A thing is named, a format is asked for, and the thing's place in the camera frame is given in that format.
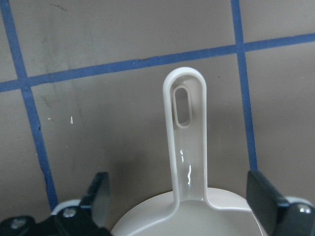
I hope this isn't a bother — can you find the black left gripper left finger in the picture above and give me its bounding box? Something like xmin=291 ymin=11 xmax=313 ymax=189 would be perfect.
xmin=0 ymin=172 xmax=110 ymax=236

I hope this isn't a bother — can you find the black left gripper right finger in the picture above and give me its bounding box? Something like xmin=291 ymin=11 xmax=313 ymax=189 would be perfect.
xmin=246 ymin=171 xmax=315 ymax=236

